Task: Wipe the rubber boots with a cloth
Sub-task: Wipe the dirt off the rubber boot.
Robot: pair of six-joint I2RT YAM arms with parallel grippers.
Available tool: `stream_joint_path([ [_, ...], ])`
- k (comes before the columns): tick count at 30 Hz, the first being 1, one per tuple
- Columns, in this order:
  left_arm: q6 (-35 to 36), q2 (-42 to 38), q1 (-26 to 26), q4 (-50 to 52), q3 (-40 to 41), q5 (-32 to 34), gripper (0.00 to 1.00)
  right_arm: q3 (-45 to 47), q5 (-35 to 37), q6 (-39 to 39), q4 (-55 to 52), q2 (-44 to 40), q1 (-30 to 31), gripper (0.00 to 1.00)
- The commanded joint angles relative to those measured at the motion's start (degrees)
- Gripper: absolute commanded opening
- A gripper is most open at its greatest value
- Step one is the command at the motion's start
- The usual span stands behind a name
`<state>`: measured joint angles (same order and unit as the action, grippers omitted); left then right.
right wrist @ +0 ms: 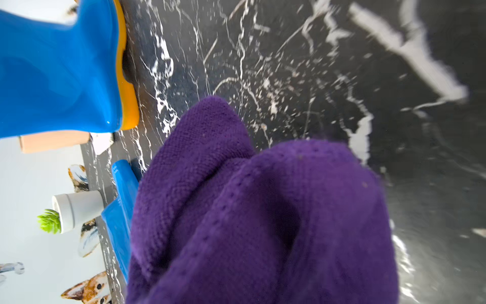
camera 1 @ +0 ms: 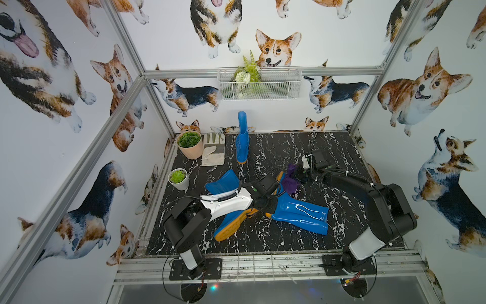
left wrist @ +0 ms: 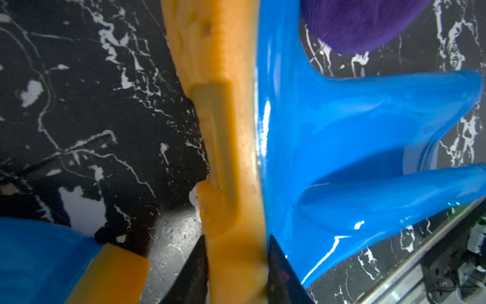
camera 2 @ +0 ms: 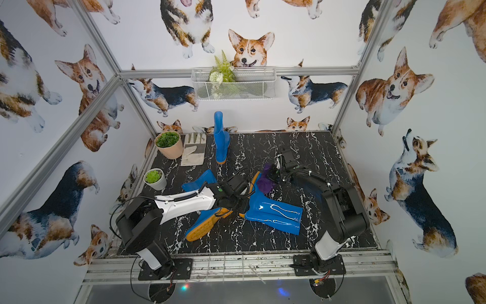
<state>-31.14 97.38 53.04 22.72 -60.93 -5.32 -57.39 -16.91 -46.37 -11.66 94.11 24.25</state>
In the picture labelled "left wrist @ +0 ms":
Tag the blue rubber boot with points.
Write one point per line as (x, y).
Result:
(326, 165)
(43, 262)

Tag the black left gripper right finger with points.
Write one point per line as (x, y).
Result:
(283, 284)

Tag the purple cloth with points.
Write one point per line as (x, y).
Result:
(359, 26)

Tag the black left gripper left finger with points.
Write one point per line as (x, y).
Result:
(191, 284)

